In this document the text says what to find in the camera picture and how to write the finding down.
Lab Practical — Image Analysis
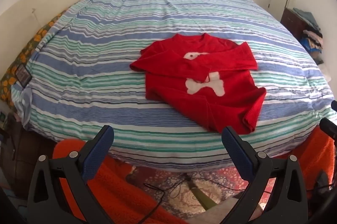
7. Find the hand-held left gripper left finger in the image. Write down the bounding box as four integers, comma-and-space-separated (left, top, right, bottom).
27, 124, 115, 224

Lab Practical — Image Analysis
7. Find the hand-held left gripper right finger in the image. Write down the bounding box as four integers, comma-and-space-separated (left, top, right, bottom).
218, 126, 309, 224

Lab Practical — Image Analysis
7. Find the red sweater with white print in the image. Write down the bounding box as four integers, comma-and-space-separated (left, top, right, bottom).
130, 33, 267, 135

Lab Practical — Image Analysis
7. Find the pile of clothes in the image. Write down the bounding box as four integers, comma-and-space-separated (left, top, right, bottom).
293, 7, 324, 56

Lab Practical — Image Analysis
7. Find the red patterned rug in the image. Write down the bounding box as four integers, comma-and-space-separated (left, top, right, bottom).
124, 166, 279, 219

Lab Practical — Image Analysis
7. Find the orange fleece cloth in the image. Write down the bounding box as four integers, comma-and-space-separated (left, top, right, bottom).
288, 130, 335, 189
52, 140, 189, 224

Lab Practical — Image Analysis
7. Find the yellow green stick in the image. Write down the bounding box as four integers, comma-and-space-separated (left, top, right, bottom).
184, 174, 219, 210

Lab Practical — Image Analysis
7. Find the light blue cloth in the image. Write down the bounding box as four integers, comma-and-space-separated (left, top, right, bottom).
12, 85, 33, 130

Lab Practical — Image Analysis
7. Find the dark wooden cabinet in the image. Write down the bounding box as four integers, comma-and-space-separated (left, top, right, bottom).
280, 8, 308, 41

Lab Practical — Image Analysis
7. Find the striped blue green bedspread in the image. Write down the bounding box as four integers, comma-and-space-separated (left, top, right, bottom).
12, 0, 337, 169

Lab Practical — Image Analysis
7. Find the dark flat rectangular device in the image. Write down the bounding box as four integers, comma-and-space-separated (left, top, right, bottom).
14, 64, 32, 87

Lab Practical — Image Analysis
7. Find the black cable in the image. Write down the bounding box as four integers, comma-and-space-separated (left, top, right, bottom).
137, 174, 237, 224

